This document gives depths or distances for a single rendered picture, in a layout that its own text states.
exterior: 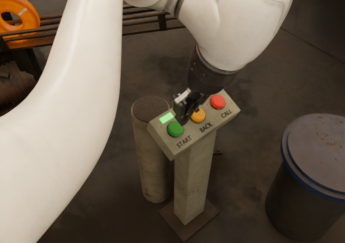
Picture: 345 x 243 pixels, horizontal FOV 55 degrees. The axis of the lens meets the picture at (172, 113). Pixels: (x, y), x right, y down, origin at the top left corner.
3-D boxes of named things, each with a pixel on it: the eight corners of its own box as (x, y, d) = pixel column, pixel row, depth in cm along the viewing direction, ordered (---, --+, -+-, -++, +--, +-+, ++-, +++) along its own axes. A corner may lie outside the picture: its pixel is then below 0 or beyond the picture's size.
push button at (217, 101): (206, 101, 90) (208, 98, 89) (217, 95, 92) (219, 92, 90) (215, 112, 89) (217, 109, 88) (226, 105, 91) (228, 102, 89)
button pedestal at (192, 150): (152, 215, 131) (141, 115, 85) (197, 182, 141) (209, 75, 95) (178, 247, 123) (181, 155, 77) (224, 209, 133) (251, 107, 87)
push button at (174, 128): (164, 128, 84) (165, 125, 82) (175, 120, 86) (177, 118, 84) (173, 140, 83) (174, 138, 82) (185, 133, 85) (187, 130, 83)
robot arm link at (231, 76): (185, 38, 52) (176, 59, 57) (221, 81, 50) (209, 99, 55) (226, 17, 56) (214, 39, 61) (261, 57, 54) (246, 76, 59)
